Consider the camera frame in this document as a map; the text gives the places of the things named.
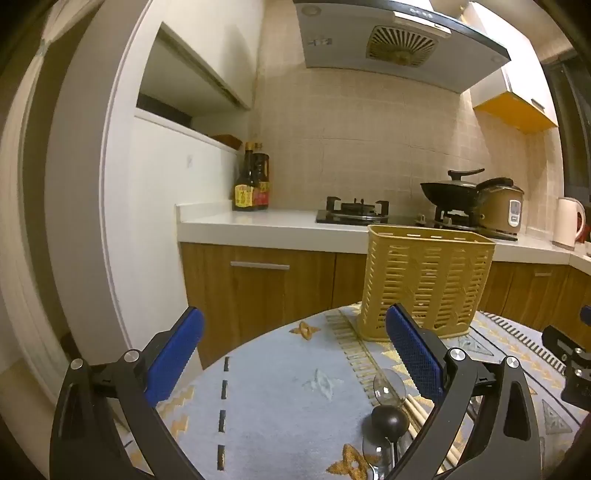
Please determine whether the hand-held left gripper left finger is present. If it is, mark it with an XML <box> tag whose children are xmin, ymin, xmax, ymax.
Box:
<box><xmin>50</xmin><ymin>305</ymin><xmax>205</xmax><ymax>480</ymax></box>

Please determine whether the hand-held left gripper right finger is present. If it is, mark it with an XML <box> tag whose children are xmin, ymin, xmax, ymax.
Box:
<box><xmin>383</xmin><ymin>302</ymin><xmax>543</xmax><ymax>480</ymax></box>

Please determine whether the wooden chopstick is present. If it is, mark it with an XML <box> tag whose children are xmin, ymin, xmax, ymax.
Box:
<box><xmin>409</xmin><ymin>393</ymin><xmax>437</xmax><ymax>417</ymax></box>
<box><xmin>404</xmin><ymin>396</ymin><xmax>430</xmax><ymax>428</ymax></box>

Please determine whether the black round ladle head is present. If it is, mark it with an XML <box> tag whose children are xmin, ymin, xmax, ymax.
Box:
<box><xmin>367</xmin><ymin>405</ymin><xmax>410</xmax><ymax>444</ymax></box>

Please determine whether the yellow plastic utensil basket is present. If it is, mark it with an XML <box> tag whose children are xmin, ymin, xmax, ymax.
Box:
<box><xmin>355</xmin><ymin>224</ymin><xmax>497</xmax><ymax>343</ymax></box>

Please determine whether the white electric kettle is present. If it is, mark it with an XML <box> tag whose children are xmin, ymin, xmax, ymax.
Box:
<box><xmin>552</xmin><ymin>197</ymin><xmax>587</xmax><ymax>248</ymax></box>

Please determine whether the blue patterned tablecloth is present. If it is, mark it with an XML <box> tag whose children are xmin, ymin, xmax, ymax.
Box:
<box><xmin>113</xmin><ymin>300</ymin><xmax>591</xmax><ymax>480</ymax></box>

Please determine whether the golden rice cooker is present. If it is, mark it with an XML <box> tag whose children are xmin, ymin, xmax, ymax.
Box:
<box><xmin>475</xmin><ymin>178</ymin><xmax>526</xmax><ymax>237</ymax></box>

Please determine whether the black gas stove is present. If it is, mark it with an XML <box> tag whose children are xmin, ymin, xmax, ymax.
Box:
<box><xmin>316</xmin><ymin>196</ymin><xmax>519</xmax><ymax>241</ymax></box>

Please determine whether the white kitchen counter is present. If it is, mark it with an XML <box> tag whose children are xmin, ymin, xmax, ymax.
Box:
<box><xmin>175</xmin><ymin>203</ymin><xmax>591</xmax><ymax>267</ymax></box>

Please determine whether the black wok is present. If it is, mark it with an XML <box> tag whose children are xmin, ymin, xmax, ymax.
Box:
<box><xmin>420</xmin><ymin>168</ymin><xmax>486</xmax><ymax>209</ymax></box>

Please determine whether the tall dark sauce bottle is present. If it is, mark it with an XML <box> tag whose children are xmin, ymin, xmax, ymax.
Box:
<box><xmin>232</xmin><ymin>142</ymin><xmax>257</xmax><ymax>212</ymax></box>

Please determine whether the dark window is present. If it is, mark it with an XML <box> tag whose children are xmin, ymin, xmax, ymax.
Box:
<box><xmin>541</xmin><ymin>58</ymin><xmax>591</xmax><ymax>205</ymax></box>

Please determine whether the wide dark sauce bottle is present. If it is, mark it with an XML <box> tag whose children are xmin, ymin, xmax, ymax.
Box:
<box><xmin>252</xmin><ymin>152</ymin><xmax>271</xmax><ymax>210</ymax></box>

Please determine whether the grey range hood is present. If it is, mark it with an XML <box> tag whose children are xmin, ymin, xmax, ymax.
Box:
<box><xmin>293</xmin><ymin>0</ymin><xmax>512</xmax><ymax>94</ymax></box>

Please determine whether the silver cabinet handle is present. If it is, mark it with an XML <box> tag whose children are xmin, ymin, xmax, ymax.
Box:
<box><xmin>230</xmin><ymin>261</ymin><xmax>291</xmax><ymax>271</ymax></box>

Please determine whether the white and yellow wall cabinet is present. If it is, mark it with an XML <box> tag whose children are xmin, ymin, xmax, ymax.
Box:
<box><xmin>462</xmin><ymin>0</ymin><xmax>560</xmax><ymax>136</ymax></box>

